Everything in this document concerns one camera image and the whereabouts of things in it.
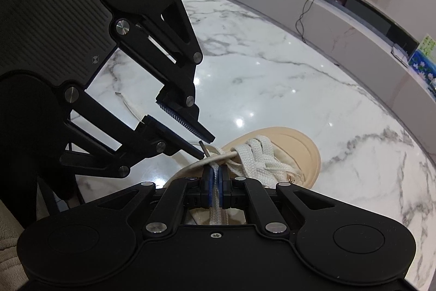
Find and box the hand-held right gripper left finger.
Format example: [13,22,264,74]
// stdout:
[98,164,219,239]

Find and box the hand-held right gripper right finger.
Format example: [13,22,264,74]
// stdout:
[220,164,337,239]

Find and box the grey notebook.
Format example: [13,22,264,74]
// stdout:
[390,44,411,61]

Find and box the black cable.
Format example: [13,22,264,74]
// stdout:
[295,0,322,43]

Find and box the white marble TV cabinet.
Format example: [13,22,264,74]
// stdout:
[173,0,436,114]

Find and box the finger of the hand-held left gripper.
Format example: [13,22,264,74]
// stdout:
[112,0,216,143]
[59,86,205,176]

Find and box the lotus pond painting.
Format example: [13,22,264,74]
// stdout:
[408,35,436,83]

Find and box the white shoelace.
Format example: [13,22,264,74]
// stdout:
[115,91,297,227]

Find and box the beige cloth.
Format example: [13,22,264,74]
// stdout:
[0,199,31,291]

